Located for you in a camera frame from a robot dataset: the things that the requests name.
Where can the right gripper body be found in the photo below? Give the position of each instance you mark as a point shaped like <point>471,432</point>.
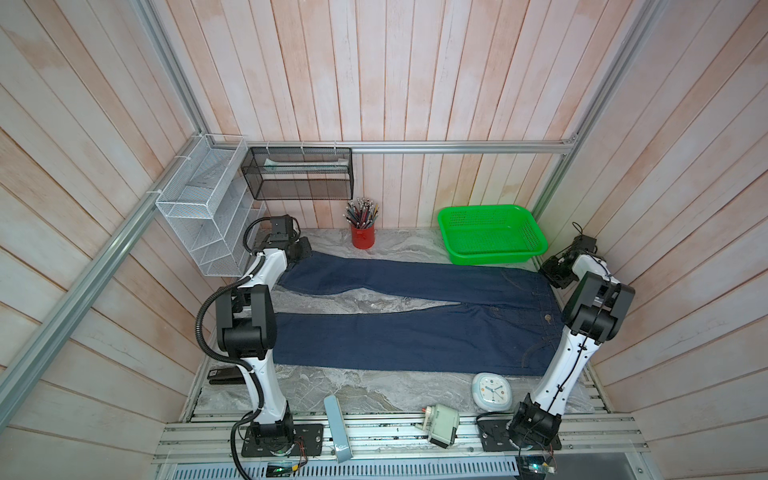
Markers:
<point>555,274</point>

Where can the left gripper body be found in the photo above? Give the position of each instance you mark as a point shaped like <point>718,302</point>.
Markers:
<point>301,248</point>

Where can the dark blue denim trousers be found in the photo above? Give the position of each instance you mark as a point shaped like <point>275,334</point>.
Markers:
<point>486,319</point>

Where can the green plastic basket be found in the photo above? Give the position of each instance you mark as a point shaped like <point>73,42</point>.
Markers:
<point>490,234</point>

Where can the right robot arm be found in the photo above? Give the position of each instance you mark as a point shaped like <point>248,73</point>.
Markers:
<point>592,316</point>

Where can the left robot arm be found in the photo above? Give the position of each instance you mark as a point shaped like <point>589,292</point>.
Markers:
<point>247,326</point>

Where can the red pencil cup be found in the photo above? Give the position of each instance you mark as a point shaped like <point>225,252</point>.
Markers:
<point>362,238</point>

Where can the coloured pencils bunch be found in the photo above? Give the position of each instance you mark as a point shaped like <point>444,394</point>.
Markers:
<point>361,213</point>

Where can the white alarm clock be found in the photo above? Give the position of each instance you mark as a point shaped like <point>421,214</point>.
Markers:
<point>491,392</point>

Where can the grey white small device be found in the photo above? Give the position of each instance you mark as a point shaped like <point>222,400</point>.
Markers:
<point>440,425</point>

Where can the light blue flat block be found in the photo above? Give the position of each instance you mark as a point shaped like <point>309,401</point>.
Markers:
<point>338,429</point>

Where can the black mesh wall basket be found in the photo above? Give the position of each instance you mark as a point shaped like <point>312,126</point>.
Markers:
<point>299,173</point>

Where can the white wire mesh shelf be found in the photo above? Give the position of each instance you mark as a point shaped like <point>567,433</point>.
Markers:
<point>207,203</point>

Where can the aluminium frame rail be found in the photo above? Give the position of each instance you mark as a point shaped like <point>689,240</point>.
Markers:
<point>558,147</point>

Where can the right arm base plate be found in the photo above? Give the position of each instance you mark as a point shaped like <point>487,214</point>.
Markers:
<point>495,436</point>

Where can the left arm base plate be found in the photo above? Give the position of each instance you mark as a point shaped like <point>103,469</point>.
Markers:
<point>306,441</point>

